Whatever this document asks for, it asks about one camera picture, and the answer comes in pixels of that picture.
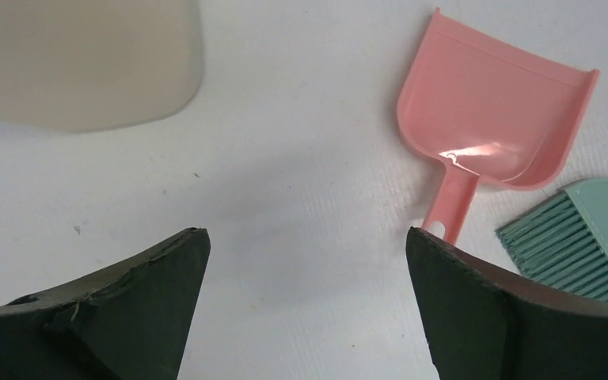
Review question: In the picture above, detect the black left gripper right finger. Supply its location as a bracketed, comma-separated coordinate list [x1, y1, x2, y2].
[405, 227, 608, 379]

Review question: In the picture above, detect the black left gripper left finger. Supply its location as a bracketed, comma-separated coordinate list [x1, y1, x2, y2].
[0, 228, 211, 379]

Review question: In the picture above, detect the green hand brush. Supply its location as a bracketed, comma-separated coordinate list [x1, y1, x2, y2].
[496, 178, 608, 302]

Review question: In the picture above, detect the pink plastic dustpan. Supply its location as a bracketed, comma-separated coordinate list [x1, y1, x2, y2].
[397, 10, 600, 244]

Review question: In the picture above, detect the beige plastic waste bin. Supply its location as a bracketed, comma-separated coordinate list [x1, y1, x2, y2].
[0, 1, 204, 132]

